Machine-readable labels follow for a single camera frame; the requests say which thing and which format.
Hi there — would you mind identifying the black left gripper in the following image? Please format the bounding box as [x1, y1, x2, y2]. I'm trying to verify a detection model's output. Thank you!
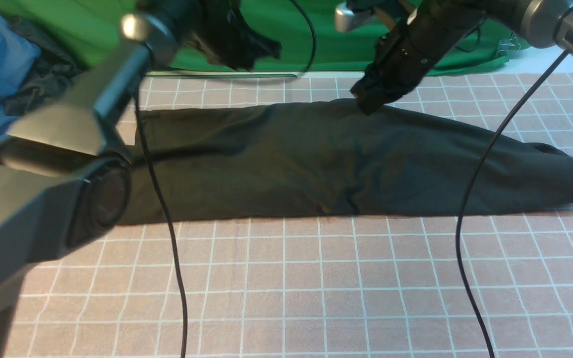
[186, 0, 282, 71]

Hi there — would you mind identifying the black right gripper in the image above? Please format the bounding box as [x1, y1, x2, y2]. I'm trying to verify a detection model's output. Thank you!
[350, 0, 487, 115]

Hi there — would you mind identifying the gray long-sleeved shirt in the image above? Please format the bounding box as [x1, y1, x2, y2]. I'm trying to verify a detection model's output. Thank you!
[119, 99, 573, 226]

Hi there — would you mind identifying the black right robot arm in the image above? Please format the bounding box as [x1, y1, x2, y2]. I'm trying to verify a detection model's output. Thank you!
[351, 0, 573, 115]

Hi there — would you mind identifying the green backdrop cloth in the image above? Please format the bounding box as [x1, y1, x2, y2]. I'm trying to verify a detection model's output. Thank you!
[0, 0, 528, 77]

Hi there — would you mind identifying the metal binder clip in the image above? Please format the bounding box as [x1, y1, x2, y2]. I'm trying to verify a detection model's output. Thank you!
[496, 38, 521, 57]

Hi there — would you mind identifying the dark gray crumpled garment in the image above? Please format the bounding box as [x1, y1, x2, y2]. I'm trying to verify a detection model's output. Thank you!
[4, 15, 88, 116]

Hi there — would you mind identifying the pink grid tablecloth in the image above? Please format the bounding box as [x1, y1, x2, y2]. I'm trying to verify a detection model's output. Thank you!
[5, 70, 573, 358]

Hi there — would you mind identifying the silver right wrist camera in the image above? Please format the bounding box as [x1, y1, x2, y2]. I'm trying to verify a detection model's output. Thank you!
[334, 0, 406, 34]

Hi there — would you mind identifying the black right camera cable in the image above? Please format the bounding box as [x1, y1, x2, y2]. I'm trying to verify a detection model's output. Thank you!
[453, 0, 573, 358]

